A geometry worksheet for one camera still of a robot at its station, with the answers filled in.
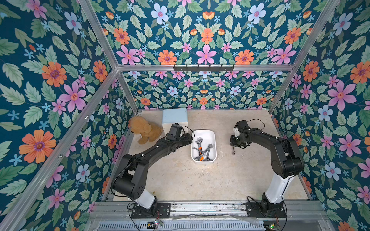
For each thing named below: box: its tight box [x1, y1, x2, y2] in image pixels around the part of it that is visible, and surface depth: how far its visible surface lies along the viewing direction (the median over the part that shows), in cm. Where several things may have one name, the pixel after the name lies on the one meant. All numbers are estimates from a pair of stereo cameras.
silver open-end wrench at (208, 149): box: [202, 143, 213, 158], surface depth 98 cm
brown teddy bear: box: [128, 115, 164, 145], surface depth 91 cm
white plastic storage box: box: [190, 129, 218, 164], surface depth 100 cm
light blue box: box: [161, 108, 189, 136], surface depth 98 cm
